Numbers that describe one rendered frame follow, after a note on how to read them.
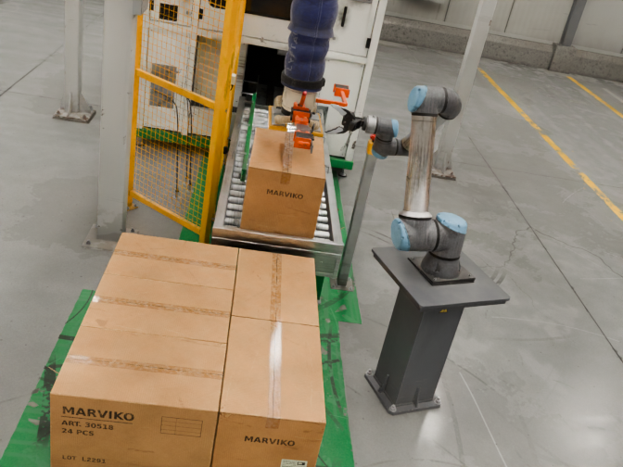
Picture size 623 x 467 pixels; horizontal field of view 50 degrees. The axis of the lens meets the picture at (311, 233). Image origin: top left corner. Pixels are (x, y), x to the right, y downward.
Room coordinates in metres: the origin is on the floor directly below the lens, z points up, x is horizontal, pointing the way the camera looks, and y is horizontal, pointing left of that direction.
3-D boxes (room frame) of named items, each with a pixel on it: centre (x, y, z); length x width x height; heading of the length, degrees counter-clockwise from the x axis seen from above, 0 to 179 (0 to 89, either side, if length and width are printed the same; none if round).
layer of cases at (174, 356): (2.41, 0.38, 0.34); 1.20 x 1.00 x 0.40; 7
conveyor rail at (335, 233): (4.32, -0.01, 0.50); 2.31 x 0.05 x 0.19; 7
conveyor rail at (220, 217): (4.23, 0.64, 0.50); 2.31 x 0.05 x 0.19; 7
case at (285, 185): (3.46, 0.21, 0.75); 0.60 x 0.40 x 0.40; 6
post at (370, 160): (3.75, -0.26, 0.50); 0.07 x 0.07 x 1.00; 7
